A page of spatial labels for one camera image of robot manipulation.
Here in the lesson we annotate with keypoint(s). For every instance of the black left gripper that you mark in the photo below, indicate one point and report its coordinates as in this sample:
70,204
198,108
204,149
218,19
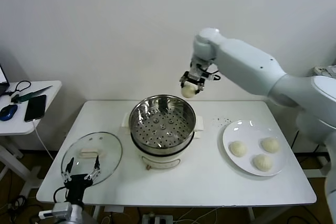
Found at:
77,187

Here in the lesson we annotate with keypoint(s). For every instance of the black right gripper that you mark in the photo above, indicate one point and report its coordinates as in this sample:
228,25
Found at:
197,74

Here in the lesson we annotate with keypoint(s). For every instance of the white steamed baozi bun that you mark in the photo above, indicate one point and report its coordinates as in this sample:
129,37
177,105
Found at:
238,148
262,162
188,91
270,144

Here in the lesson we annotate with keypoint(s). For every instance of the round glass pot lid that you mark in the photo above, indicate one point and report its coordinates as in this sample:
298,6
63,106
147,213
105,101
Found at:
110,150

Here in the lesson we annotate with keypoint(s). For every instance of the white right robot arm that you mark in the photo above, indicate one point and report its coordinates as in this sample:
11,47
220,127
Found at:
249,64

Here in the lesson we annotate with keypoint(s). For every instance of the perforated steel steamer basket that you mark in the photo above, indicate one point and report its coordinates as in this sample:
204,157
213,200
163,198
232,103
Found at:
162,129

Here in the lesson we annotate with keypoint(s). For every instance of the dark crumb specks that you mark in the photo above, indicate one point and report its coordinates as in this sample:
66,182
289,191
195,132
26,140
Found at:
219,121

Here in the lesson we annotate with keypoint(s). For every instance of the black smartphone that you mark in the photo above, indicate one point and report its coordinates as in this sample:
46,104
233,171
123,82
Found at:
35,108

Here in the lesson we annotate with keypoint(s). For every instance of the white electric cooker base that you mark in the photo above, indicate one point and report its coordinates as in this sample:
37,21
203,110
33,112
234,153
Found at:
160,159

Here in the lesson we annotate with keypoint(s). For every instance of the white side table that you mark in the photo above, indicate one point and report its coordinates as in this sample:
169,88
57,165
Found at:
15,128

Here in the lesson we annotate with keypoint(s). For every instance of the dark green flat tool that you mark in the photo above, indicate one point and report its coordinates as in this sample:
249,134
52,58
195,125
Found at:
29,95

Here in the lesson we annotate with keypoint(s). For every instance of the blue computer mouse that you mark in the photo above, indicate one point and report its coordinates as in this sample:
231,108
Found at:
8,112

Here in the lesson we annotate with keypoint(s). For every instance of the round white plate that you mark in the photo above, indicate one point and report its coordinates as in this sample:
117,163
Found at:
244,166

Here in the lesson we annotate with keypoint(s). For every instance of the black laptop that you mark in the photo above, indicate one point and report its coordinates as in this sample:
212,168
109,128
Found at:
3,86

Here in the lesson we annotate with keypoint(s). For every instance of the white power strip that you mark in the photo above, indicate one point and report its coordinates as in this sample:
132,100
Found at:
324,71

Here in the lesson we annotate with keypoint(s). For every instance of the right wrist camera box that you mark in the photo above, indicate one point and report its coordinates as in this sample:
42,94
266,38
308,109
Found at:
211,75

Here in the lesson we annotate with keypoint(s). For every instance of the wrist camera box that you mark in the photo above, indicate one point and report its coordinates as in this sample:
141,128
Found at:
211,75
61,210

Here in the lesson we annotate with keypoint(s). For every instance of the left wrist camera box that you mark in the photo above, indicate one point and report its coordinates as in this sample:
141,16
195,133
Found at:
61,210

